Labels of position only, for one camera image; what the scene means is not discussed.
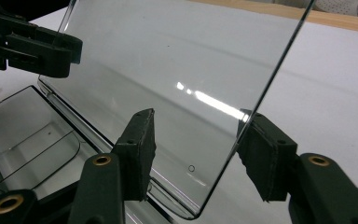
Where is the white perforated object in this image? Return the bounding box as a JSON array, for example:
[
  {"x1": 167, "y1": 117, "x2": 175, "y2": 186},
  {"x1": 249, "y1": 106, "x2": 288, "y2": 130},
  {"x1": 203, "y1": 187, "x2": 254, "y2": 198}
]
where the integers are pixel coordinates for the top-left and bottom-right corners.
[{"x1": 315, "y1": 0, "x2": 358, "y2": 15}]

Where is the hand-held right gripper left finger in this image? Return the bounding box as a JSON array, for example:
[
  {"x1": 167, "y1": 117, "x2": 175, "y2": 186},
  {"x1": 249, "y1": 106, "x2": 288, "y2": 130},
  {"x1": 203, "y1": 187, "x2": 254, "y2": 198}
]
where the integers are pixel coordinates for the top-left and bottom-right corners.
[{"x1": 68, "y1": 107, "x2": 157, "y2": 224}]

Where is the clear plastic compartment box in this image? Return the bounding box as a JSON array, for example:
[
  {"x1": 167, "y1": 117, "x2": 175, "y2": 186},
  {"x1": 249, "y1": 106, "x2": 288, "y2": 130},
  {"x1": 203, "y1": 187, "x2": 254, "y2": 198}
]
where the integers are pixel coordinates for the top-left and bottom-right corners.
[{"x1": 0, "y1": 0, "x2": 317, "y2": 224}]

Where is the wooden table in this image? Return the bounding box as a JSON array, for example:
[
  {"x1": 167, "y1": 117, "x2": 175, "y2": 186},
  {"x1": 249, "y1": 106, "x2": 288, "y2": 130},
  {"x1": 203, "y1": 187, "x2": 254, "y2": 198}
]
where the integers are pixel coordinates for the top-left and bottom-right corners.
[{"x1": 189, "y1": 0, "x2": 358, "y2": 35}]

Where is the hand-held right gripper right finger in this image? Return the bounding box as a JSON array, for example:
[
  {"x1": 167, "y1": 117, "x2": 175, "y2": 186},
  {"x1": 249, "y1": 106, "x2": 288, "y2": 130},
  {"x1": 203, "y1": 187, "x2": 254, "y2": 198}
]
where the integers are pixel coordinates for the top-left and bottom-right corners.
[{"x1": 236, "y1": 108, "x2": 358, "y2": 224}]

